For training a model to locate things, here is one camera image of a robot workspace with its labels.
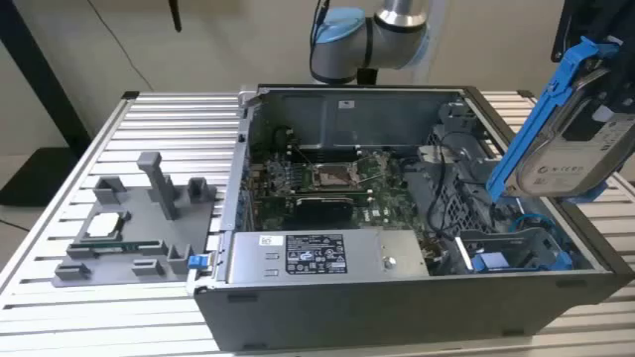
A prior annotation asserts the hard disk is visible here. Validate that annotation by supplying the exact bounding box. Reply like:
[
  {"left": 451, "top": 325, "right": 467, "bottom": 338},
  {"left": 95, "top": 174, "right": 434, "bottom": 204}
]
[{"left": 486, "top": 36, "right": 635, "bottom": 205}]

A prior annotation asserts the light blue wire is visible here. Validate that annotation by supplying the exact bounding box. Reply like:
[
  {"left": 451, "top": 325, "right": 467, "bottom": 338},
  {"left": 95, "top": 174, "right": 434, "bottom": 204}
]
[{"left": 512, "top": 210, "right": 564, "bottom": 245}]

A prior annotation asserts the green RAM stick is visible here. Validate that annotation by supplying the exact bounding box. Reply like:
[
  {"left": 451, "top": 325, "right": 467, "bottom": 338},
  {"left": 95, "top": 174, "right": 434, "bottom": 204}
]
[{"left": 72, "top": 240, "right": 168, "bottom": 254}]

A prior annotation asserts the silver CPU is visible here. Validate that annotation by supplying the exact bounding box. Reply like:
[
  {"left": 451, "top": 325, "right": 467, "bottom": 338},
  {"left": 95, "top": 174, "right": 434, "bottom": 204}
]
[{"left": 84, "top": 213, "right": 126, "bottom": 239}]

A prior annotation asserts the CPU socket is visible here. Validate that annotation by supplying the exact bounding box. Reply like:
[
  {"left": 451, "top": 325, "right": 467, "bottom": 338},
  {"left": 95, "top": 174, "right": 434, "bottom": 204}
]
[{"left": 308, "top": 161, "right": 359, "bottom": 190}]

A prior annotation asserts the black antenna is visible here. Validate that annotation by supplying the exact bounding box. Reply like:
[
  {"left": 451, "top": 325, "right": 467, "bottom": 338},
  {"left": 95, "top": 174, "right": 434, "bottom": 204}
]
[{"left": 167, "top": 0, "right": 184, "bottom": 33}]

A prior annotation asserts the green motherboard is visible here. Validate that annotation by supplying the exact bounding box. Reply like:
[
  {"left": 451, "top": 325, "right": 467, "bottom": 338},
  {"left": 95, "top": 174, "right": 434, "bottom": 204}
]
[{"left": 247, "top": 147, "right": 428, "bottom": 232}]

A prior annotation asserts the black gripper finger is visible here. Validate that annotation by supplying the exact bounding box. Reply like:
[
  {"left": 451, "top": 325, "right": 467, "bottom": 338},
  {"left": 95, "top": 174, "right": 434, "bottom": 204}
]
[
  {"left": 563, "top": 69, "right": 614, "bottom": 141},
  {"left": 552, "top": 0, "right": 580, "bottom": 63}
]

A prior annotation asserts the open grey PC case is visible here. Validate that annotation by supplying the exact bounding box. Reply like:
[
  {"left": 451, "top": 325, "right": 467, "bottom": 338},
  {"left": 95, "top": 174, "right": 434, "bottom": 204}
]
[{"left": 186, "top": 83, "right": 635, "bottom": 353}]

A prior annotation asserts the grey disk bay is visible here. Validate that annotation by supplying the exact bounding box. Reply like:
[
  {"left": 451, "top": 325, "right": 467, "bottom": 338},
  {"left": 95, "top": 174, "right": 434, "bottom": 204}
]
[{"left": 455, "top": 226, "right": 579, "bottom": 274}]

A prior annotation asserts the black monitor stand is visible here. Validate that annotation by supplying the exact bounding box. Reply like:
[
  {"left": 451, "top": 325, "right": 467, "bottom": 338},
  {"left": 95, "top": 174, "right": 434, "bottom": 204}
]
[{"left": 0, "top": 0, "right": 94, "bottom": 208}]

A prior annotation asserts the long black wire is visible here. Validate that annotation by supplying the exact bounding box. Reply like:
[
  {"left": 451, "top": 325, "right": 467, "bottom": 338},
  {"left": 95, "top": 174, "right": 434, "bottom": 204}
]
[{"left": 427, "top": 132, "right": 472, "bottom": 239}]

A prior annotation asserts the metal socket cover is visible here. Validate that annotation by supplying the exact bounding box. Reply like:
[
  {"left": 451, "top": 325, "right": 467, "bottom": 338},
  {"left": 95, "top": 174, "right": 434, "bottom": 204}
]
[{"left": 358, "top": 151, "right": 394, "bottom": 183}]

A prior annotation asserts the grey perforated drive cage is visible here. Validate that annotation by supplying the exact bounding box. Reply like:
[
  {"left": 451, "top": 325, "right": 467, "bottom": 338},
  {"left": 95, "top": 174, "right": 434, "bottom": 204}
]
[{"left": 404, "top": 143, "right": 515, "bottom": 239}]

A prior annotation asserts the thin metal locking lever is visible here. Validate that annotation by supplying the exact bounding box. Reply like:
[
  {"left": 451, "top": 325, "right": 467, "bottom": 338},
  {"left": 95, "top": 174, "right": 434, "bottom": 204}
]
[{"left": 292, "top": 144, "right": 316, "bottom": 167}]

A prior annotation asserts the thin black wall cable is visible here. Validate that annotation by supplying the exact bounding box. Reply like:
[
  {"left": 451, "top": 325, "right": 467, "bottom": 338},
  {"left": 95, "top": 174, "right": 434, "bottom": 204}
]
[{"left": 96, "top": 0, "right": 155, "bottom": 92}]

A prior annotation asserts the black RAM slot bank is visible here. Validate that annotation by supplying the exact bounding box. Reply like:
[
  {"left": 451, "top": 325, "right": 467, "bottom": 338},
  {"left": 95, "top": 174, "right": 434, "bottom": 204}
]
[{"left": 286, "top": 146, "right": 362, "bottom": 163}]

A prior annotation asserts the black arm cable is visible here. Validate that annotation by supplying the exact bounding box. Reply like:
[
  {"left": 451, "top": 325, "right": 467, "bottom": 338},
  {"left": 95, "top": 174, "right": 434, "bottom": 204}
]
[{"left": 311, "top": 0, "right": 332, "bottom": 42}]

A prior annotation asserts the grey parts rack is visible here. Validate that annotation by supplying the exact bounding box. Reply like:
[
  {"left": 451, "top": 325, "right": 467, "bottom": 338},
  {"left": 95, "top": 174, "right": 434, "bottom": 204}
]
[{"left": 52, "top": 151, "right": 219, "bottom": 288}]

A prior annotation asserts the silver power supply unit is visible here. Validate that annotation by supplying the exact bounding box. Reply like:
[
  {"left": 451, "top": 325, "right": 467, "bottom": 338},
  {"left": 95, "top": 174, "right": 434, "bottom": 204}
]
[{"left": 226, "top": 229, "right": 431, "bottom": 280}]

